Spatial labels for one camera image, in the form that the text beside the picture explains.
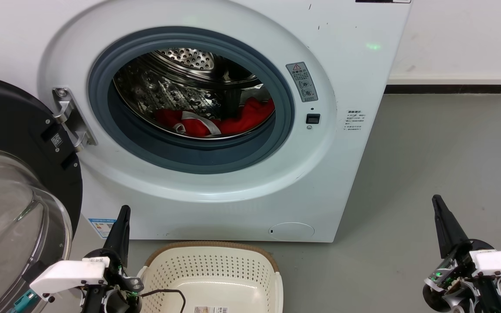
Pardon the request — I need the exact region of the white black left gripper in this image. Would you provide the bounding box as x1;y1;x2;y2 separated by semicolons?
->
29;205;144;313

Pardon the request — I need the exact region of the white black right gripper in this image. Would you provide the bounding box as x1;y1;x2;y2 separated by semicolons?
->
422;194;501;313

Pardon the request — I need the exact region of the red and white garment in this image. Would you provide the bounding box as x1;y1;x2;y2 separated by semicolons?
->
154;97;275;139

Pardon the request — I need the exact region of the cream perforated laundry basket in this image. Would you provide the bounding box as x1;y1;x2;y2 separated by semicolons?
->
137;241;284;313

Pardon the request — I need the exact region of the stainless steel washing machine drum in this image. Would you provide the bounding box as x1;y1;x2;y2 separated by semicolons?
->
113;48;276;140

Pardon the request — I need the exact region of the black washer door with glass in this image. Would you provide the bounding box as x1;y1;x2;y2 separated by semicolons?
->
0;74;83;313

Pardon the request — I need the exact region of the blue white energy label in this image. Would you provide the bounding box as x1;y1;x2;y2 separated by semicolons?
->
88;218;117;239

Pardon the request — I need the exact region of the grey rubber door gasket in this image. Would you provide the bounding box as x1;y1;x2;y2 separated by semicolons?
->
87;26;295;175

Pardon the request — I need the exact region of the white front-load washing machine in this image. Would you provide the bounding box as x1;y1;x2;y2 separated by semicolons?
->
0;0;413;243

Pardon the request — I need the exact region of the silver metal door hinge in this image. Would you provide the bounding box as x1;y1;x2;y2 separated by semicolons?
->
52;87;98;153

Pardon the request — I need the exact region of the white text label sticker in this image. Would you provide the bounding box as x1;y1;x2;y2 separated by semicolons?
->
344;109;367;132

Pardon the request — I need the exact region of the round white filter cover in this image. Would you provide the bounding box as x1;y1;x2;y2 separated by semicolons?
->
268;222;315;240

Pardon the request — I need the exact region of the grey warning sticker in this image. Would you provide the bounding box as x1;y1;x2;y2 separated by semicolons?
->
286;62;319;103

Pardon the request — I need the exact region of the thin black cable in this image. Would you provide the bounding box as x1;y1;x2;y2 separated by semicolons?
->
140;289;187;313

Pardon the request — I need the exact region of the black wall baseboard strip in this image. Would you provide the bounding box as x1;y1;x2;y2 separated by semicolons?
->
384;84;501;94

